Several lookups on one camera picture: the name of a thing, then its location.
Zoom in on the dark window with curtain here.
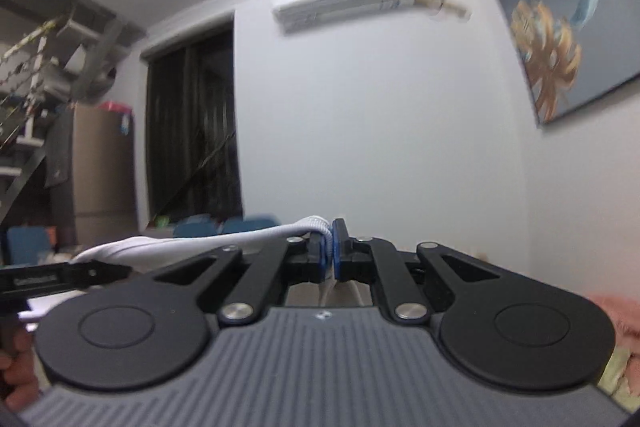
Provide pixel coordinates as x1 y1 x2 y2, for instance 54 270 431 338
143 22 244 223

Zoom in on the blue covered chair rear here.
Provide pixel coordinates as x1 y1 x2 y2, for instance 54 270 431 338
220 216 280 234

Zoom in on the blue covered chair front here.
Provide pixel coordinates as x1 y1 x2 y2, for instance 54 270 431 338
172 215 219 239

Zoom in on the brown cardboard box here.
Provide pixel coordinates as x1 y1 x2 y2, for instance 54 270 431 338
72 104 138 245

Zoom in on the pink fuzzy blanket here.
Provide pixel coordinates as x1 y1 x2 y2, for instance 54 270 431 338
589 295 640 355

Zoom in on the metal staircase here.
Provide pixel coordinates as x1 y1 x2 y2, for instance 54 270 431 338
1 0 145 218

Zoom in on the person's left hand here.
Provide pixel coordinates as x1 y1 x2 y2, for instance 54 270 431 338
1 324 40 413

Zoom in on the white t-shirt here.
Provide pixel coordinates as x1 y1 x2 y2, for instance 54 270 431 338
69 215 369 308

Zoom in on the green fleece blanket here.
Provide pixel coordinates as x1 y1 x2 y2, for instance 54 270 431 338
598 347 639 411

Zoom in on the blue covered chair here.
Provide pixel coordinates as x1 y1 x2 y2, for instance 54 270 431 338
172 215 219 239
220 216 280 234

